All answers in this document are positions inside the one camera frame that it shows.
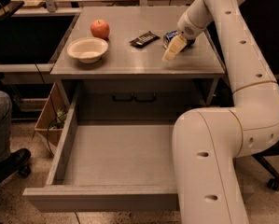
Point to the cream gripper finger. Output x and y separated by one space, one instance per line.
177 43

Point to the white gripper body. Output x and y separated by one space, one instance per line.
186 28

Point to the blue pepsi can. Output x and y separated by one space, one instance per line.
167 38

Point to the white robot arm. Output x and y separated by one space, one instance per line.
207 140

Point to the grey drawer cabinet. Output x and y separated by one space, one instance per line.
188 81

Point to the grey open top drawer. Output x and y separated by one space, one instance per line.
109 166

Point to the dark candy bar wrapper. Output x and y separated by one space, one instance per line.
144 39

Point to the red apple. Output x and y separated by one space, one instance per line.
100 29

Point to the white paper bowl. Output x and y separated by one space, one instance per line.
87 49

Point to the cardboard box with items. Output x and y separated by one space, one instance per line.
48 126

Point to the black shoe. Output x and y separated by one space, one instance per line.
14 163

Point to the black lower drawer handle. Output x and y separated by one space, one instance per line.
133 97

